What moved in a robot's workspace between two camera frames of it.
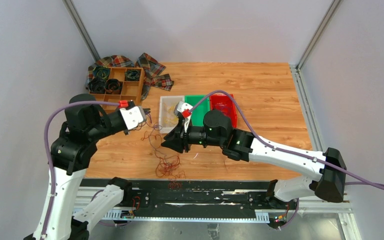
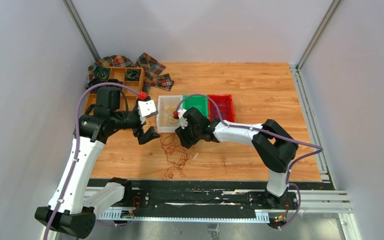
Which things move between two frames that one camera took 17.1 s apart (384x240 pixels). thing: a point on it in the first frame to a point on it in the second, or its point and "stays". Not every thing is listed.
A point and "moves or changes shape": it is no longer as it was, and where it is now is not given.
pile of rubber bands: (169, 167) moves or changes shape
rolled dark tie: (101, 73) stays
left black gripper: (146, 109) to (148, 135)
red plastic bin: (225, 103) stays
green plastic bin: (197, 114) stays
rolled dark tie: (132, 75) stays
